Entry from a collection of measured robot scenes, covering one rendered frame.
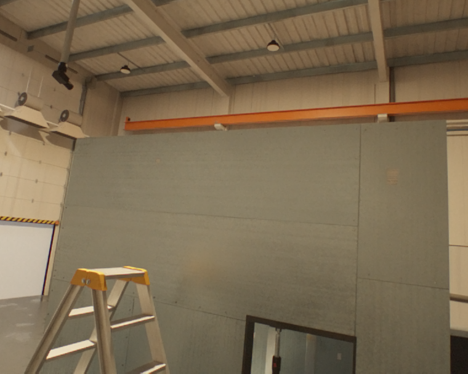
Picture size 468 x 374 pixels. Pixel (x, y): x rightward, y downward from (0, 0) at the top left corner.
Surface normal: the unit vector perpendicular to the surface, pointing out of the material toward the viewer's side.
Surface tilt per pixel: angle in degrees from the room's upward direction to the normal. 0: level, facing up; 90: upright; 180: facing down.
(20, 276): 90
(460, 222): 90
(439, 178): 90
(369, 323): 90
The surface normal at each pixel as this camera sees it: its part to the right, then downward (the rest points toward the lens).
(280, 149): -0.45, -0.21
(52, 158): 0.89, 0.00
